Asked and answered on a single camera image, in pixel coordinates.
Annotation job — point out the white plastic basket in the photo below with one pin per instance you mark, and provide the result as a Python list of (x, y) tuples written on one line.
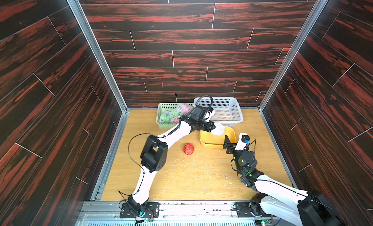
[(227, 111)]

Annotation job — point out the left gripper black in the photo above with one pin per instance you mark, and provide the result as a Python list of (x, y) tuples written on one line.
[(208, 128)]

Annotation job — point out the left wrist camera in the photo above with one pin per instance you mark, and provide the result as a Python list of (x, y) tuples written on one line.
[(209, 114)]

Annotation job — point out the yellow plastic tray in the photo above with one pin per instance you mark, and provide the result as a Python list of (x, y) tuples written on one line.
[(208, 140)]

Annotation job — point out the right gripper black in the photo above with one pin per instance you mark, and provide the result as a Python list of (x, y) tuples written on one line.
[(230, 147)]

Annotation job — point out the red apple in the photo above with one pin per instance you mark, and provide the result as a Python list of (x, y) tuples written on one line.
[(188, 149)]

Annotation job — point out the green plastic basket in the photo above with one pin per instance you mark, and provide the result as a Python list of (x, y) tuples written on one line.
[(166, 107)]

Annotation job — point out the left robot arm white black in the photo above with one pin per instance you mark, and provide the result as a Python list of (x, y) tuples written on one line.
[(155, 151)]

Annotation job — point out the green apple in net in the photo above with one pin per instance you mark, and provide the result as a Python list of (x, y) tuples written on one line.
[(176, 113)]

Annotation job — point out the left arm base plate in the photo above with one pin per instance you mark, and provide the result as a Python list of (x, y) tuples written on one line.
[(147, 210)]

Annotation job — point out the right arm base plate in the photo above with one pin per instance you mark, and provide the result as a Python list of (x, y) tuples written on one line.
[(249, 209)]

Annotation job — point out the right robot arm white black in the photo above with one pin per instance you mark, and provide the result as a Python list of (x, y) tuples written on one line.
[(298, 207)]

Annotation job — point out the green apple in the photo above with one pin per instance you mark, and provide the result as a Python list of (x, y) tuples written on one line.
[(176, 113), (165, 117)]

